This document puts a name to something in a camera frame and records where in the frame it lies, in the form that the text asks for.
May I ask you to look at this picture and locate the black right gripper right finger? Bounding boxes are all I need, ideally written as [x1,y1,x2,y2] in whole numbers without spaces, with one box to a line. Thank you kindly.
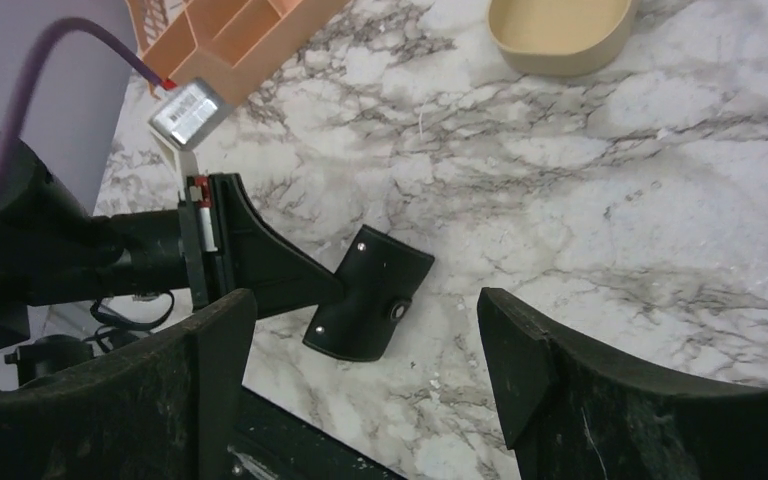
[477,288,768,479]

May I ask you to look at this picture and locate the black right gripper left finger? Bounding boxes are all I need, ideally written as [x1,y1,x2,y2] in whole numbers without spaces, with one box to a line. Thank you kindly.
[0,289,257,479]

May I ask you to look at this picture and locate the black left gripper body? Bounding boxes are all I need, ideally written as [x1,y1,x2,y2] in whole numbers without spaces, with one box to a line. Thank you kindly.
[95,175,232,310]

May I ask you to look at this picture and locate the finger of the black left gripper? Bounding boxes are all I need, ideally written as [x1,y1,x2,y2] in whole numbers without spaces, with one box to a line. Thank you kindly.
[223,174,344,319]

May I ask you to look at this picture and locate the beige oval card tray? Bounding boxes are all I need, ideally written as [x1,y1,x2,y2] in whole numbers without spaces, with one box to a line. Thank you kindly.
[486,0,640,77]

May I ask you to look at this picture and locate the black leather card holder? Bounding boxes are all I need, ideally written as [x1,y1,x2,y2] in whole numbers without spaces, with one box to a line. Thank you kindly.
[303,225,435,362]

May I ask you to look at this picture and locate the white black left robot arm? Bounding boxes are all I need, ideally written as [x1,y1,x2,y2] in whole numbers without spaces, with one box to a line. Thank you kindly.
[0,144,344,349]

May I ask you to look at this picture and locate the orange plastic desk organizer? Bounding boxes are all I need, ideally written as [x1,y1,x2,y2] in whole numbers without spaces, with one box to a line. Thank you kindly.
[126,0,348,107]

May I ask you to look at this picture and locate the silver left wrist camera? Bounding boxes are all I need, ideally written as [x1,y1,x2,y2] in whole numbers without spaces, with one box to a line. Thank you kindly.
[148,77,232,151]

